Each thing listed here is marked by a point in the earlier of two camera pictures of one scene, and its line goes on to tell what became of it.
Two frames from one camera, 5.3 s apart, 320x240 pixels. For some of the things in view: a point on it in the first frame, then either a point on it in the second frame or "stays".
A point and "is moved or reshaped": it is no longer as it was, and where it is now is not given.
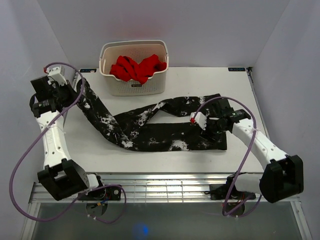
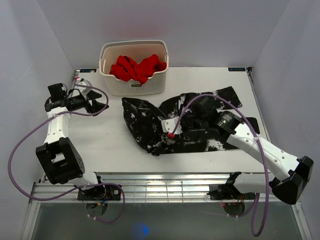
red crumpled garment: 129,70 stays
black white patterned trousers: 135,134 is moved or reshaped
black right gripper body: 214,130 -> 189,123
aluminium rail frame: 157,188 stays
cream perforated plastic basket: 135,50 stays
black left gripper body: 65,93 -> 90,109
